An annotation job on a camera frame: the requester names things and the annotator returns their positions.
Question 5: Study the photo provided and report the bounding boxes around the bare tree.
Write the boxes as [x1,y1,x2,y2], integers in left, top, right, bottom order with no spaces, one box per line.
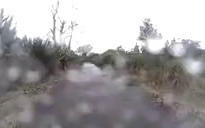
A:
[49,0,79,51]

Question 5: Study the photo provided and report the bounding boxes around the grass verge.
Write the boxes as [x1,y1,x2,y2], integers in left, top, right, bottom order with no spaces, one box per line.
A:
[0,78,58,128]
[146,79,205,128]

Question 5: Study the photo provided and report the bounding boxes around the wet grey dirt path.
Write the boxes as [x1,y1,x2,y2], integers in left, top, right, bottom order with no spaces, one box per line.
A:
[26,62,178,128]

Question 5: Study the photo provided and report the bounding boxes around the tall tree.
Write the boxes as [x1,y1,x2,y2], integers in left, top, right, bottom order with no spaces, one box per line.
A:
[137,18,164,54]

